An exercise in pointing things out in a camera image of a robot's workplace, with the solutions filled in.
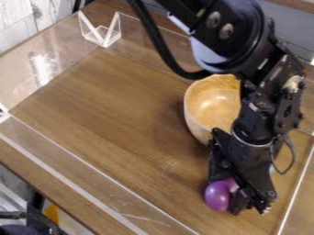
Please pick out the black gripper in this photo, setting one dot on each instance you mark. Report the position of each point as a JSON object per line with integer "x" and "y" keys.
{"x": 245, "y": 160}

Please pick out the purple toy eggplant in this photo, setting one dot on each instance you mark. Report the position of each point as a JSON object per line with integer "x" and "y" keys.
{"x": 218, "y": 194}

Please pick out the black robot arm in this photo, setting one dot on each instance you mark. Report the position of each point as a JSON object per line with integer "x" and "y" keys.
{"x": 234, "y": 41}

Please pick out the brown wooden bowl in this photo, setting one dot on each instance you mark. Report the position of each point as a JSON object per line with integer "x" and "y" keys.
{"x": 211, "y": 105}

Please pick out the clear acrylic corner bracket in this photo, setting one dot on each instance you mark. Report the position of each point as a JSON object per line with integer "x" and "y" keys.
{"x": 100, "y": 35}

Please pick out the clear acrylic tray wall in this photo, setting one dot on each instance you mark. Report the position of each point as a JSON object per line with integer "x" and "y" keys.
{"x": 94, "y": 133}

